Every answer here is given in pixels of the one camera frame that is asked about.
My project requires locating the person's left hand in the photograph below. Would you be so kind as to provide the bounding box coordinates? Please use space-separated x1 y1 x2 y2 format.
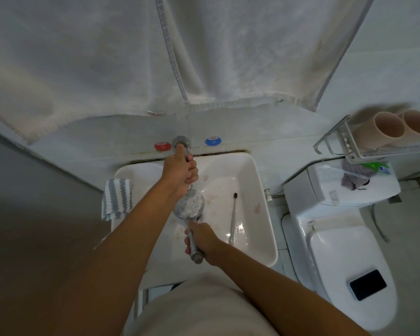
160 145 199 199

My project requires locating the person's right hand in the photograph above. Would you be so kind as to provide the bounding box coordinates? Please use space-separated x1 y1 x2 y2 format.
184 221 229 266

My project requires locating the silver shower head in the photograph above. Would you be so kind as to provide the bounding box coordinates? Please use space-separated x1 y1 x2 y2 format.
174 188 206 265

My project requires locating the chrome faucet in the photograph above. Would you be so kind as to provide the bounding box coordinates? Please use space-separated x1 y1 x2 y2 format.
171 136 194 162

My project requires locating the person's right forearm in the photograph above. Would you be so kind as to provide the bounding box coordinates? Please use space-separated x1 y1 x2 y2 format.
206 241 371 336

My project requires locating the person's left forearm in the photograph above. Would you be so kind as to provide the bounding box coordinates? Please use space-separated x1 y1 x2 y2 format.
44 178 183 336

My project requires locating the grey toothbrush with dark bristles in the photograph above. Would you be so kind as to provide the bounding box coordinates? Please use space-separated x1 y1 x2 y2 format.
229 193 238 246

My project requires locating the white ceramic sink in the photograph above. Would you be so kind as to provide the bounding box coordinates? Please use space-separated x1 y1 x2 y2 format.
111 152 279 277

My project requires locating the person's light shirt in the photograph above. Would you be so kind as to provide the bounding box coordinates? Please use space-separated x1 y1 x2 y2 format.
125 272 278 336

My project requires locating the blue white striped cloth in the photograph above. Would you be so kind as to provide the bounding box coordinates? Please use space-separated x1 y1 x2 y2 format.
101 178 133 221

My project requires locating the white towel with grey edge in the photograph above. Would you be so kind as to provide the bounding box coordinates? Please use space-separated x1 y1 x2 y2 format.
161 0 377 112

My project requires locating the white toilet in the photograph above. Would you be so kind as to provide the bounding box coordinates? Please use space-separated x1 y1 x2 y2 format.
281 160 402 333

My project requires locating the white toilet seat lid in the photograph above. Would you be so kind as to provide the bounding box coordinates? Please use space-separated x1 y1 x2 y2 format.
307 225 397 332

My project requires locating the grey cloth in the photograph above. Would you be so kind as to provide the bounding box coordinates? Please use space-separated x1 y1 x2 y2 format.
341 160 372 191

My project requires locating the large white hanging towel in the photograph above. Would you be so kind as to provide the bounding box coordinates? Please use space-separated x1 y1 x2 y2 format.
0 0 190 144

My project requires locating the black smartphone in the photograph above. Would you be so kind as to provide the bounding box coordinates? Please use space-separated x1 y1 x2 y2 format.
349 269 388 301

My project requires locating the green toothpaste tube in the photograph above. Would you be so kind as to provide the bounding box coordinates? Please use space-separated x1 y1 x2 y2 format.
362 162 391 175

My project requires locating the beige cup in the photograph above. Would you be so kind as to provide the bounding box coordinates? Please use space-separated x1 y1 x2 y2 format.
353 111 406 151
399 108 420 144

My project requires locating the metal wall rack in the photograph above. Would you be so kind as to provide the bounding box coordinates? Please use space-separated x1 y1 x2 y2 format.
313 109 420 164

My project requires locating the grey toilet water hose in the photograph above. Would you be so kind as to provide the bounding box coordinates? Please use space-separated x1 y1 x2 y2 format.
372 203 391 243

